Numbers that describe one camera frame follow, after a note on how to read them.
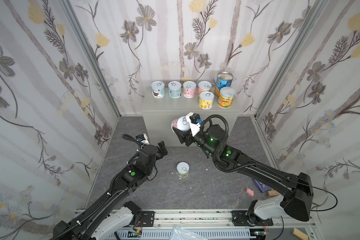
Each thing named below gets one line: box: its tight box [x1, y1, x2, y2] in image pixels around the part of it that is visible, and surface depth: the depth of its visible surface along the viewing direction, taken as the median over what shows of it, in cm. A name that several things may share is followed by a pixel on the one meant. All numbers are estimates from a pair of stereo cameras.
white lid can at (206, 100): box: [199, 91, 215, 110], surface depth 76 cm
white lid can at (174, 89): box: [167, 81, 182, 99], surface depth 82 cm
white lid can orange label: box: [197, 80, 212, 96], surface depth 82 cm
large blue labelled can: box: [214, 71, 234, 97], surface depth 78 cm
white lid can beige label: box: [171, 116, 191, 132], surface depth 63 cm
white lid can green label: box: [176, 161, 190, 179], surface depth 88 cm
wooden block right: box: [292, 227, 309, 240], surface depth 71 cm
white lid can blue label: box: [151, 81, 166, 99], surface depth 82 cm
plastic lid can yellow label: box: [218, 86, 236, 109], surface depth 75 cm
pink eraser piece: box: [245, 187, 255, 197], surface depth 83 cm
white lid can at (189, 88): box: [182, 81, 197, 99], surface depth 82 cm
